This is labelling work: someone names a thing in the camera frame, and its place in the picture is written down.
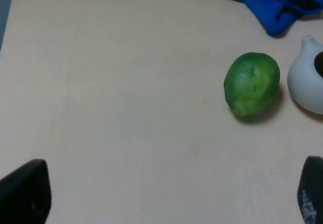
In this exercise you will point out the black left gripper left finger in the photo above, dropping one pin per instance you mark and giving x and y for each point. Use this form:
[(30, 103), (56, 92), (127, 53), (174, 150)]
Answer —
[(26, 194)]

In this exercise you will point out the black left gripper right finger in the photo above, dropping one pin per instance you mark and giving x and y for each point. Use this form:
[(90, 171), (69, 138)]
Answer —
[(309, 194)]

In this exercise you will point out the beige ceramic teapot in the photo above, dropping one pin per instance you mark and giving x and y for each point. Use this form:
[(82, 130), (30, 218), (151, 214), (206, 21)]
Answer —
[(304, 78)]

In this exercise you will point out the green lime fruit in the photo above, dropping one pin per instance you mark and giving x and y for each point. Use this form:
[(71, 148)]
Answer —
[(251, 84)]

